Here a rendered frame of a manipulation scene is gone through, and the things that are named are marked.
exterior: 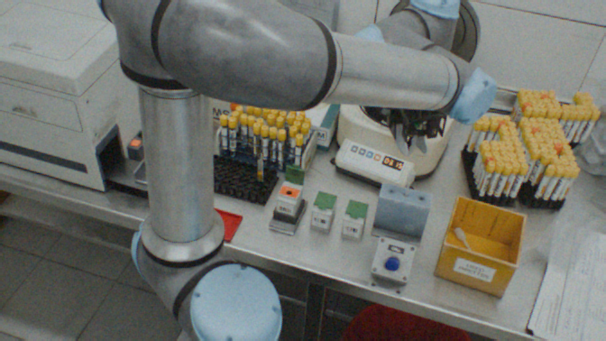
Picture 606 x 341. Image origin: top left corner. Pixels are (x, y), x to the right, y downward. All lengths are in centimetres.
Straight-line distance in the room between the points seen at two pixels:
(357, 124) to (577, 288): 54
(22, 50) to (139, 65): 62
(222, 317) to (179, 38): 39
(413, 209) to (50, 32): 77
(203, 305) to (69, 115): 55
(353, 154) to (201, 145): 65
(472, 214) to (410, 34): 47
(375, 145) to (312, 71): 77
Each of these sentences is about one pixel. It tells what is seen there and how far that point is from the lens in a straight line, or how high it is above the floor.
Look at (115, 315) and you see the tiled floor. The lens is 220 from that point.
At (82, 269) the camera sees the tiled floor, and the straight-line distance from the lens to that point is 235.
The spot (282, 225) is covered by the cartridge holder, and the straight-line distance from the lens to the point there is 122.
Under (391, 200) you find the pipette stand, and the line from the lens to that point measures 118.
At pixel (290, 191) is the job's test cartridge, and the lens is 120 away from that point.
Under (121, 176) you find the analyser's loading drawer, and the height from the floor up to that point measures 92.
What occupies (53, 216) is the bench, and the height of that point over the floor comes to 27.
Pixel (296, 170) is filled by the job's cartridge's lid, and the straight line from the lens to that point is 119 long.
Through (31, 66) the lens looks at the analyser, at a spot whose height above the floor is 117.
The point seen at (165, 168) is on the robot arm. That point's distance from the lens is 74.
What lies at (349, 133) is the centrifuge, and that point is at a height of 95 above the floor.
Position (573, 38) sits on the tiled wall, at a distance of 155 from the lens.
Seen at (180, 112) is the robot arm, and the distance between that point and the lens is 69.
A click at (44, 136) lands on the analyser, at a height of 100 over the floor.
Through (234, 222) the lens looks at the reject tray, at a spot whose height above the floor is 88.
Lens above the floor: 182
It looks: 44 degrees down
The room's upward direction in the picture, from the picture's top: 4 degrees clockwise
